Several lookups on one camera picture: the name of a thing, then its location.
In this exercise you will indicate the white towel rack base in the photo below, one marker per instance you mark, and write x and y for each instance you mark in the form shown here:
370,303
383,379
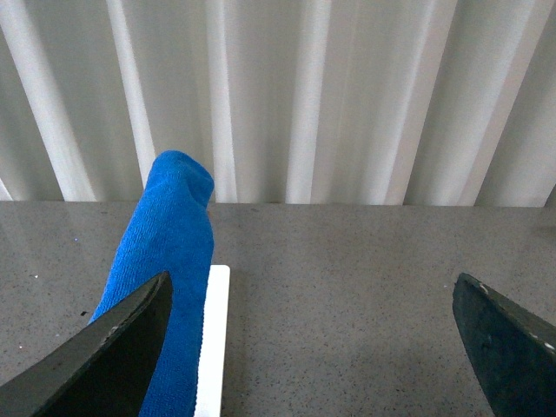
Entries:
212,356

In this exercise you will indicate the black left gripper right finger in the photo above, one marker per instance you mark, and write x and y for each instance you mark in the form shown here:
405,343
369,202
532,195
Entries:
511,350

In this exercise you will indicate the blue microfiber cloth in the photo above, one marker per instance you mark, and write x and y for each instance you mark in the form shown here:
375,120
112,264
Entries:
169,231

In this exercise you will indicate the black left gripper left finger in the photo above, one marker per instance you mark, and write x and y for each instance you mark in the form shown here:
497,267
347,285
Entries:
105,369

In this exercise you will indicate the white pleated curtain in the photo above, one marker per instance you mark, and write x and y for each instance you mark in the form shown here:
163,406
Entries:
438,103

